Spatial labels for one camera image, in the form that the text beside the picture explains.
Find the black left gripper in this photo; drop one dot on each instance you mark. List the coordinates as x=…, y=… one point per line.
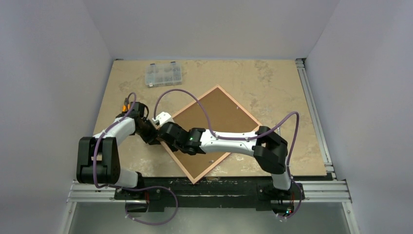
x=152, y=139

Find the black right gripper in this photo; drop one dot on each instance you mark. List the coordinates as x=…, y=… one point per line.
x=162, y=131

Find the pink photo frame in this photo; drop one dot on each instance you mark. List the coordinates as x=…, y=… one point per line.
x=225, y=114

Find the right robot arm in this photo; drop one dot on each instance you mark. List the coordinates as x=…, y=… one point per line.
x=267, y=147

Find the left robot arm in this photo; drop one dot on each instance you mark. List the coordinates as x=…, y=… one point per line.
x=98, y=157

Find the orange black pliers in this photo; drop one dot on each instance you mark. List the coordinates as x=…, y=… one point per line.
x=126, y=105

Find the clear plastic screw organizer box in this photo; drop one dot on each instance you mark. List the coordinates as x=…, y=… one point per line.
x=163, y=74

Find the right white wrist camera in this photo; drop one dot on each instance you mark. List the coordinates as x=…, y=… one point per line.
x=162, y=118

